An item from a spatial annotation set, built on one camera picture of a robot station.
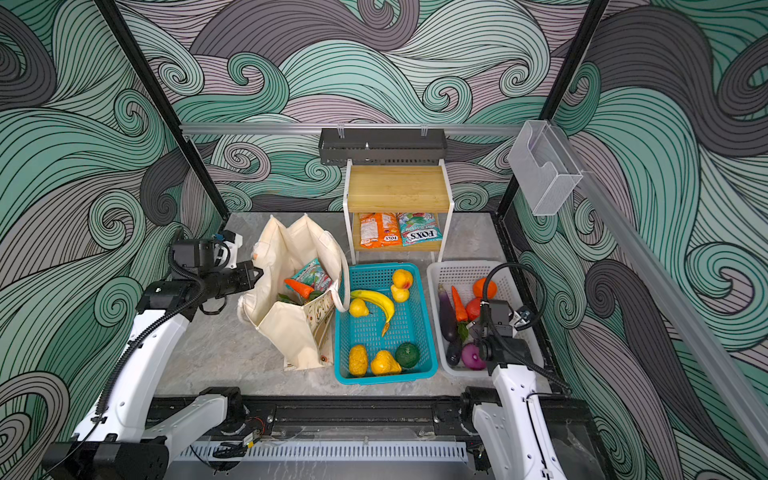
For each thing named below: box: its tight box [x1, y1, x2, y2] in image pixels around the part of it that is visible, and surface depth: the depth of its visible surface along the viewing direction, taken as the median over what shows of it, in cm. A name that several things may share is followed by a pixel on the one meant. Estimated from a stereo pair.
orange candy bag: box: [359, 212, 402, 249], surface depth 93 cm
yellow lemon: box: [391, 284, 410, 303], surface depth 94 cm
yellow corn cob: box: [349, 344, 368, 377], surface depth 81 cm
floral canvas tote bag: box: [237, 214, 350, 370], surface depth 79 cm
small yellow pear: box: [350, 298, 369, 318], surface depth 92 cm
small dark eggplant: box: [445, 341, 462, 367], surface depth 82 cm
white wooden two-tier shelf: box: [343, 159, 455, 265], surface depth 90 cm
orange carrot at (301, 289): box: [284, 279, 314, 299], surface depth 87 cm
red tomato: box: [466, 298, 481, 322], surface depth 89 cm
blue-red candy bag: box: [285, 258, 333, 300], surface depth 89 cm
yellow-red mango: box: [392, 269, 413, 289], surface depth 92 cm
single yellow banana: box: [350, 290, 395, 338], surface depth 91 cm
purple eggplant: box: [438, 284, 458, 342], surface depth 88 cm
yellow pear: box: [371, 350, 402, 375], surface depth 79 cm
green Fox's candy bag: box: [399, 212, 443, 247], surface depth 93 cm
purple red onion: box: [461, 342, 486, 371], surface depth 80 cm
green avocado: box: [395, 342, 421, 368], surface depth 81 cm
